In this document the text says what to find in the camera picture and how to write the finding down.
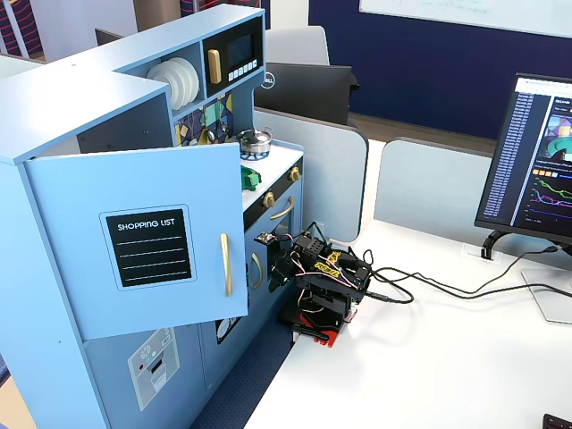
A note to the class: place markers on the black toy microwave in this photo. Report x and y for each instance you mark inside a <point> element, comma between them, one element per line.
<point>239,53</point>

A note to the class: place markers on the grey desk divider panel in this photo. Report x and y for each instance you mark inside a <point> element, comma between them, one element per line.
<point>330,179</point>
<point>429,183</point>

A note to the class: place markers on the black Dell monitor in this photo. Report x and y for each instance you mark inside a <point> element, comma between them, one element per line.
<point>304,94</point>

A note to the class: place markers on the silver monitor stand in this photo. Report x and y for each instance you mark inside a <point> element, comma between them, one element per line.
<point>549,299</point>

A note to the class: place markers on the black keyboard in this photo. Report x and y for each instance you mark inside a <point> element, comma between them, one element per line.
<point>557,422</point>

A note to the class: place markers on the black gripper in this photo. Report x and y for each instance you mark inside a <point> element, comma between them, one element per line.
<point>278,271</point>

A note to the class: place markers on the blue wooden toy kitchen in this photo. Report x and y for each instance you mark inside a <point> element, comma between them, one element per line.
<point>67,111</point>

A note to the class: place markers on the green recipient pot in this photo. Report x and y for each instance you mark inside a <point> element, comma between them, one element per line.
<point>251,178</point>

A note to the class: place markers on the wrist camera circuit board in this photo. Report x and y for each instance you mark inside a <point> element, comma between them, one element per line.
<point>266,237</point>

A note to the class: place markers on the white whiteboard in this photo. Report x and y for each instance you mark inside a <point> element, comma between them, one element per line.
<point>447,11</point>

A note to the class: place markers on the white toy plate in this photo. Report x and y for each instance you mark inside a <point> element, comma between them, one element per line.
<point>161,85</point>
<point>197,80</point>
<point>189,85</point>

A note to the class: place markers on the gold stove knob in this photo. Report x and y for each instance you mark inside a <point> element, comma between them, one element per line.
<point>294,174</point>
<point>269,199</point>

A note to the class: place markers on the black computer monitor with graphs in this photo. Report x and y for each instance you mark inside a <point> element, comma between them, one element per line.
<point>527,156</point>

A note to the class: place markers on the blue shopping list fridge door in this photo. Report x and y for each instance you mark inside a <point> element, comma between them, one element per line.
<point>134,179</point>

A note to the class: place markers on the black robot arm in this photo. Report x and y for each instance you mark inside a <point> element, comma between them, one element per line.
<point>330,286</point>

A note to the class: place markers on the steel pot with lid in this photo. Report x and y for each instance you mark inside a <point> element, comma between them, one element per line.
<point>254,142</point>

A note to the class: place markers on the red black base clamp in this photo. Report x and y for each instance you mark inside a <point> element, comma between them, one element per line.
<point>326,338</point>

